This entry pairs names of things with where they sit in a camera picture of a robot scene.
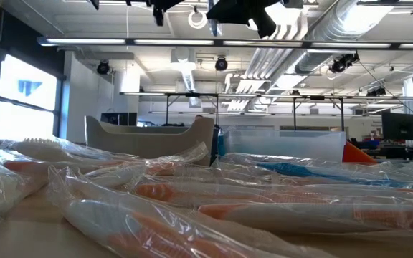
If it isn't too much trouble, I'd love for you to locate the blue toothbrush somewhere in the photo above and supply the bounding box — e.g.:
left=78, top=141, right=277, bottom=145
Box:
left=255, top=161, right=413, bottom=191

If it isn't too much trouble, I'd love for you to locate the long ceiling light bar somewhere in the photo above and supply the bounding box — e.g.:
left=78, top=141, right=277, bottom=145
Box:
left=37, top=35, right=413, bottom=51

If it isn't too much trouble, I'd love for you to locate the white ceiling fixture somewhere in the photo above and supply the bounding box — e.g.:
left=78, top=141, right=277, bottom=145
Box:
left=222, top=0, right=310, bottom=41

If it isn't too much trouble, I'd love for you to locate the white ceiling vent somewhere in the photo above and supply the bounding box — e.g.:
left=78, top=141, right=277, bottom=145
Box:
left=170, top=46, right=197, bottom=92

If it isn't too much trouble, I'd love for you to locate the black ceiling spotlight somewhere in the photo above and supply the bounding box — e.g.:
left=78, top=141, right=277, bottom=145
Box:
left=214, top=56, right=229, bottom=72
left=96, top=60, right=111, bottom=75

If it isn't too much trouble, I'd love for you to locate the black computer monitor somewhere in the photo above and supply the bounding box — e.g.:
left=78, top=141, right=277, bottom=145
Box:
left=381, top=111, right=413, bottom=142
left=100, top=112, right=138, bottom=126

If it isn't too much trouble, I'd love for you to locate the beige plastic bin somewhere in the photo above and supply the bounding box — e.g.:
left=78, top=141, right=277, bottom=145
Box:
left=84, top=115, right=215, bottom=168

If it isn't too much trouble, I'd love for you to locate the teal plastic bin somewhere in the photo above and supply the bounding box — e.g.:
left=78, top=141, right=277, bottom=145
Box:
left=216, top=133, right=227, bottom=158

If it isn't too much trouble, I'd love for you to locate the clear plastic bin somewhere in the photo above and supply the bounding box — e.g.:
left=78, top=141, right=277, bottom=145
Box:
left=224, top=129, right=347, bottom=164

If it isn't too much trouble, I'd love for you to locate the window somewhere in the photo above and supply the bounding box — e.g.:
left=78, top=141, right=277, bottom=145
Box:
left=0, top=53, right=64, bottom=140

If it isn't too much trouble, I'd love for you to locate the orange cloth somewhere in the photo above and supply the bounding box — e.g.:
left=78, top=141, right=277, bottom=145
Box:
left=342, top=140, right=378, bottom=166

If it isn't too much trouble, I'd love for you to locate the white cable coil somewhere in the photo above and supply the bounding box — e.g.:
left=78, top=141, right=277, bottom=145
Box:
left=187, top=9, right=208, bottom=29

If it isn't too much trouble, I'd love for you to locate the silver ventilation duct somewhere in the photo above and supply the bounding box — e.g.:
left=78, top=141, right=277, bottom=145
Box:
left=294, top=0, right=397, bottom=75

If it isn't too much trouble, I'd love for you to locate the black workbench frame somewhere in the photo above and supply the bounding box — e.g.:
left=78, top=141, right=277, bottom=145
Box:
left=120, top=91, right=408, bottom=132

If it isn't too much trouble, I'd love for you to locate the black overhead camera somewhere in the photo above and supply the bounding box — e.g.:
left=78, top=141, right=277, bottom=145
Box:
left=328, top=52, right=361, bottom=75

